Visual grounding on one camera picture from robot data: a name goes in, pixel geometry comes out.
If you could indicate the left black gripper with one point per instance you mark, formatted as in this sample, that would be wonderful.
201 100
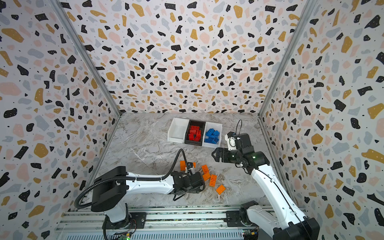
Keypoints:
198 190

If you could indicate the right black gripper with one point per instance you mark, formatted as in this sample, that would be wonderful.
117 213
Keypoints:
223 154

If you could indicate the blue long brick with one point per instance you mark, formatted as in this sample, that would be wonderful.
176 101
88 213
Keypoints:
209 140
210 132

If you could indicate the orange square brick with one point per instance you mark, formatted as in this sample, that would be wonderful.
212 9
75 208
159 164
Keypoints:
206 176
205 169

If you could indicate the blue square brick top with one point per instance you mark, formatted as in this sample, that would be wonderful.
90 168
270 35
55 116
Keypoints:
216 133

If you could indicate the orange long brick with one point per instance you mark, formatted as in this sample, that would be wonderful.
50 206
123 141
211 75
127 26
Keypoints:
213 180

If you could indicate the orange brick vertical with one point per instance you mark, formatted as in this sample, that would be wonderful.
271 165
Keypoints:
182 166

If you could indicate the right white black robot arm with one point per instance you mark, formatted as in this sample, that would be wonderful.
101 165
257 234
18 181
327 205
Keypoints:
289 222

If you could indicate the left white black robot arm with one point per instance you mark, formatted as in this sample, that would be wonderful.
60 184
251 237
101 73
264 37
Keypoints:
113 186

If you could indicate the right white bin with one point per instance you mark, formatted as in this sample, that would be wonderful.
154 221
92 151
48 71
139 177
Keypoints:
216 127

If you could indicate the white bin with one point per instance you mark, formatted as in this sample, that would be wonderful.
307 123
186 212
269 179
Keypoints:
177 130
216 127

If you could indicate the black middle bin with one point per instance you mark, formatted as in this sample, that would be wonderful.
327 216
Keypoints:
202 128

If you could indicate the orange brick lowest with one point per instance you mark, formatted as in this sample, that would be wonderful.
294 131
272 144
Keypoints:
220 189

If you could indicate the left white bin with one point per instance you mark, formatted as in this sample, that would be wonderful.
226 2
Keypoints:
177 130

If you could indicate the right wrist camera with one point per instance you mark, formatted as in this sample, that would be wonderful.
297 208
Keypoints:
237 141

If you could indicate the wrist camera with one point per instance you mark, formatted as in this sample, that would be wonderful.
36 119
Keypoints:
190 168
237 141

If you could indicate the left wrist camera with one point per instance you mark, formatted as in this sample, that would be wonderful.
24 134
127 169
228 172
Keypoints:
190 168

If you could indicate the aluminium rail base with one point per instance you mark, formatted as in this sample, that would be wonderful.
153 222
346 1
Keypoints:
163 223

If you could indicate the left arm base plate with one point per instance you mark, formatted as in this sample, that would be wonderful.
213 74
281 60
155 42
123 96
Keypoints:
131 222

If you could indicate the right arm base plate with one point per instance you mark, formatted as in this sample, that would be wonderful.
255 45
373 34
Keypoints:
238 218

